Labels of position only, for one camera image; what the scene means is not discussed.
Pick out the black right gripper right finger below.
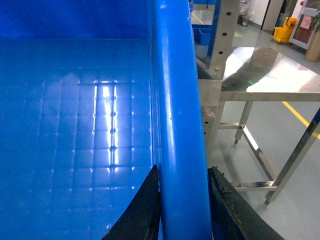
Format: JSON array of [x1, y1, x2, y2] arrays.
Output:
[[208, 166, 283, 240]]

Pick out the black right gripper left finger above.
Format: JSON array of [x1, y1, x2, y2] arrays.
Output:
[[103, 165, 161, 240]]

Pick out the large blue plastic crate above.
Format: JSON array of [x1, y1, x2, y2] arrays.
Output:
[[0, 0, 213, 240]]

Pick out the stainless steel roller shelf rack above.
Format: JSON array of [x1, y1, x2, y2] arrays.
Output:
[[190, 0, 240, 156]]

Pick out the stainless steel table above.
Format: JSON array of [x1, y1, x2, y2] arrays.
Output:
[[199, 46, 320, 206]]

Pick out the yellow mop bucket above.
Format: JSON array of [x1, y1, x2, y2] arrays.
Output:
[[273, 17, 297, 43]]

